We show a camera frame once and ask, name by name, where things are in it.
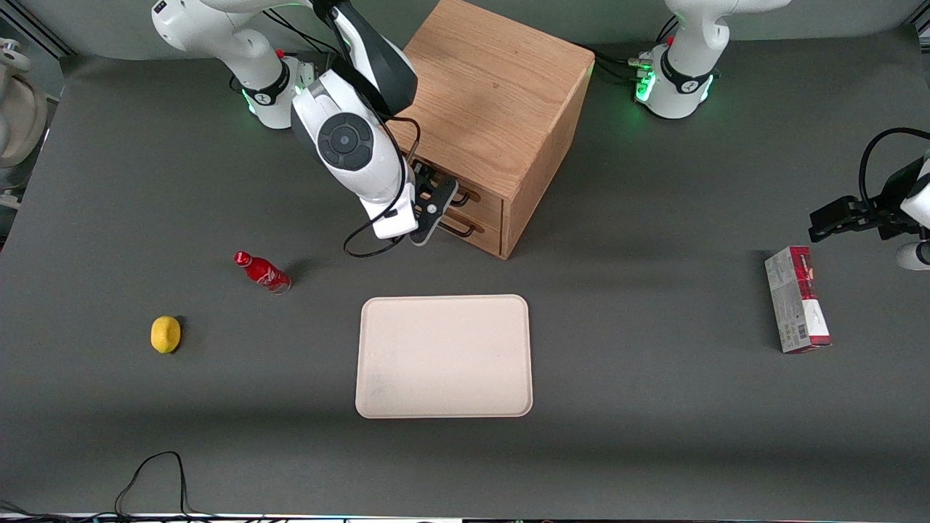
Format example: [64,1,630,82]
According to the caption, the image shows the wooden box with black handle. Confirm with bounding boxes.
[414,153,505,227]

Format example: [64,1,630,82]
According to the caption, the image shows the wooden drawer front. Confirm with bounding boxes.
[434,207,504,257]

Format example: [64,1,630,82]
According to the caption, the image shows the wooden drawer cabinet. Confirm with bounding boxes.
[383,0,597,260]

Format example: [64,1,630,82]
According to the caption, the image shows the red and white carton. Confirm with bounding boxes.
[764,246,832,354]

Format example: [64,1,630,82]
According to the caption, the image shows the beige rectangular tray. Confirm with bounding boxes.
[355,294,534,420]

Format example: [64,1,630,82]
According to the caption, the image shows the red cola bottle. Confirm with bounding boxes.
[233,251,292,294]

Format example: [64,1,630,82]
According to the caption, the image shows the yellow lemon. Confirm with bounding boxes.
[150,315,182,354]

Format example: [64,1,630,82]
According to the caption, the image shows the beige machine part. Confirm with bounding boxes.
[0,38,49,211]

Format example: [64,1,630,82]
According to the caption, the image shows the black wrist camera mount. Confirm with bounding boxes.
[872,156,927,242]

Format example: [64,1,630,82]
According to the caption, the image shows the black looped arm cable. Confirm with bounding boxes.
[859,127,930,208]

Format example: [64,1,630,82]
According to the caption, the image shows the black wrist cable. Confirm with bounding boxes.
[343,116,424,259]

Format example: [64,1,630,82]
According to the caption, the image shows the black base cable bundle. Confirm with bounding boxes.
[590,45,655,86]

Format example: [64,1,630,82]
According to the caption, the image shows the thin black table cable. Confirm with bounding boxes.
[113,450,192,519]

